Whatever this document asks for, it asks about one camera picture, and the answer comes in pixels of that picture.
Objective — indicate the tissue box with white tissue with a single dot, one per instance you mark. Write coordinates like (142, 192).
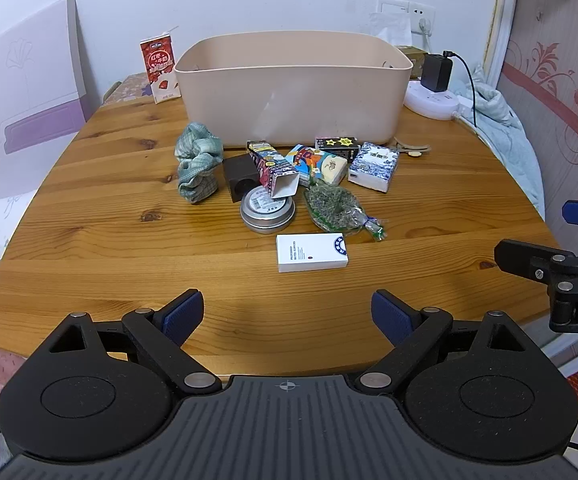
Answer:
(394, 30)

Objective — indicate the long patterned cardboard box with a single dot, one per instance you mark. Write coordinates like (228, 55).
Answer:
(271, 165)

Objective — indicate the round metal tin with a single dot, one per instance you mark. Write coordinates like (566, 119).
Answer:
(266, 212)

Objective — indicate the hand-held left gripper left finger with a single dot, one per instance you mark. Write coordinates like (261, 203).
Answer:
(185, 311)

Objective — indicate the black charger adapter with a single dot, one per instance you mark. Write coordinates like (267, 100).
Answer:
(436, 74)

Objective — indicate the black block with hole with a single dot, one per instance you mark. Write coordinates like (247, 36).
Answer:
(239, 175)

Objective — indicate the white power strip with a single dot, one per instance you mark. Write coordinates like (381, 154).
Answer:
(429, 104)

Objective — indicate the pink cloth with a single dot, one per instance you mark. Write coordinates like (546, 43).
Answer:
(4, 380)

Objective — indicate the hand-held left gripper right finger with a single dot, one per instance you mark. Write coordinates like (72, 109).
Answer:
(390, 314)

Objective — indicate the small wooden piece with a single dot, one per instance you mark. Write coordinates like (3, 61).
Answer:
(411, 146)

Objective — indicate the clear bag of dried herbs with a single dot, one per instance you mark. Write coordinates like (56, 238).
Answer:
(334, 205)

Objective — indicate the blue white tissue pack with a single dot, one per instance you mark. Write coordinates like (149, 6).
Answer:
(375, 166)

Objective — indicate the beige plastic storage bin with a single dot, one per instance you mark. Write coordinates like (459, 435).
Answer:
(294, 85)

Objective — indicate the floral patterned box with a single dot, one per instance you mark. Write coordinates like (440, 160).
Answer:
(129, 89)

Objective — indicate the black box with stars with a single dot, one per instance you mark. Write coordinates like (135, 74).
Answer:
(339, 146)

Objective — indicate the red milk carton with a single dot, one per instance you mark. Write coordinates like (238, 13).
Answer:
(160, 67)

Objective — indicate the floral pink headboard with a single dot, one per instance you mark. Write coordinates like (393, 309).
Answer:
(559, 95)

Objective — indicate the white flat card box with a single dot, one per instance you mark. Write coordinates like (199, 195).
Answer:
(311, 252)

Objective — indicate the white wall socket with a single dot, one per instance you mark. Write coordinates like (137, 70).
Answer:
(399, 6)

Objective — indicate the white plug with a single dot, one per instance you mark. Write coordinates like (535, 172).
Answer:
(425, 26)

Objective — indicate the white and purple cardboard box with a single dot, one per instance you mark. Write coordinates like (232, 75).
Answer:
(24, 100)

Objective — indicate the green checkered cloth scrunchie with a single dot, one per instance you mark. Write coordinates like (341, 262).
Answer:
(198, 160)

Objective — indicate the colourful cartoon packet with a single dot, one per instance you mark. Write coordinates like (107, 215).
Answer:
(321, 165)

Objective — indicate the light blue blanket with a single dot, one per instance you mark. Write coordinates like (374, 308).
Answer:
(506, 135)

